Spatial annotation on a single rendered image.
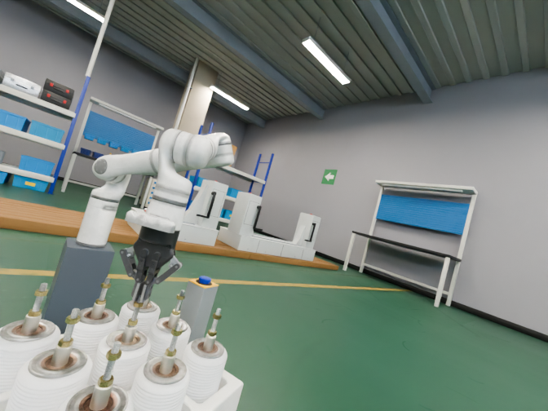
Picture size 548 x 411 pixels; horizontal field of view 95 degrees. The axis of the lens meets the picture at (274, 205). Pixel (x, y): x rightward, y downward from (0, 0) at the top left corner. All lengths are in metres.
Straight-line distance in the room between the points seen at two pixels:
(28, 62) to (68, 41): 1.08
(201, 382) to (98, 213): 0.68
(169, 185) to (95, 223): 0.58
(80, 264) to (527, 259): 5.06
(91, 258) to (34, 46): 8.43
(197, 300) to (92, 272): 0.42
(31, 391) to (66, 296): 0.59
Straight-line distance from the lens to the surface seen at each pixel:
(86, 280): 1.12
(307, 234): 4.09
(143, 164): 0.97
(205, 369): 0.64
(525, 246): 5.12
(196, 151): 0.54
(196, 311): 0.86
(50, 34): 9.41
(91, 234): 1.09
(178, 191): 0.54
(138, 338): 0.67
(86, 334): 0.71
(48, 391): 0.57
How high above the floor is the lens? 0.57
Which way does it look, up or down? 3 degrees up
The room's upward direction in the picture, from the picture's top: 16 degrees clockwise
